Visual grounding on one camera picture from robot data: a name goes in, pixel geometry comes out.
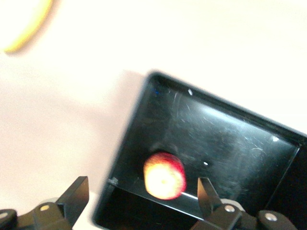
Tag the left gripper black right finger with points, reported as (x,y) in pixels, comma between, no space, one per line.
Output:
(211,208)

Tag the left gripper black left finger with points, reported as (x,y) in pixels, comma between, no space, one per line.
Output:
(69,203)

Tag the black plastic box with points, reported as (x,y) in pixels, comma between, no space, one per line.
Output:
(216,134)

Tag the small red yellow apple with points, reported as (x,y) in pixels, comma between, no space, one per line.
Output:
(165,177)

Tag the yellow banana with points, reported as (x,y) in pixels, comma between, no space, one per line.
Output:
(36,26)

